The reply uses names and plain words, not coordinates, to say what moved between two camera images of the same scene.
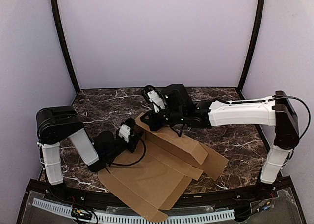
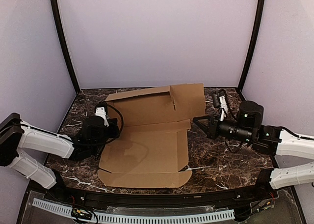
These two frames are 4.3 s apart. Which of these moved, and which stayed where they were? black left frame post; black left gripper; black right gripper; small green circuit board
Moved: black left gripper; black right gripper
Stayed: black left frame post; small green circuit board
